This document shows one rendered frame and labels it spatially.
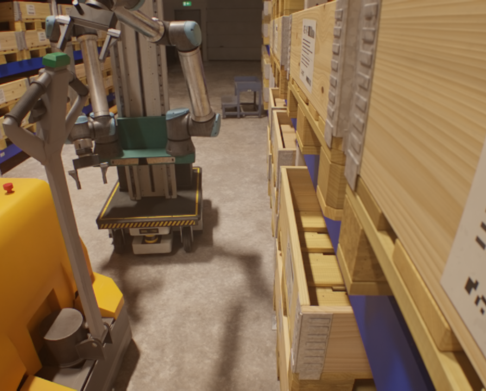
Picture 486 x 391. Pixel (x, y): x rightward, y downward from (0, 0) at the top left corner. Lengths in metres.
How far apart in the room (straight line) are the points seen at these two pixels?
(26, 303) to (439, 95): 1.42
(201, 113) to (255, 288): 1.11
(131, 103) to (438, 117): 2.32
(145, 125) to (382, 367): 2.13
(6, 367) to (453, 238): 1.35
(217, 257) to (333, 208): 1.96
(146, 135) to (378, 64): 2.15
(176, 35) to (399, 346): 1.67
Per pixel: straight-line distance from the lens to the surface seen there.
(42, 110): 1.06
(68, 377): 1.60
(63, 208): 1.20
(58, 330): 1.56
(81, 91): 1.23
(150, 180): 2.64
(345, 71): 0.53
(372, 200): 0.37
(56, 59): 1.04
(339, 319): 0.78
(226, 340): 1.97
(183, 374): 1.85
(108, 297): 1.80
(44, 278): 1.57
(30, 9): 5.41
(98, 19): 1.21
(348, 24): 0.53
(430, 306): 0.26
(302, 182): 1.45
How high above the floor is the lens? 1.48
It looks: 26 degrees down
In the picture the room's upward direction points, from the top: straight up
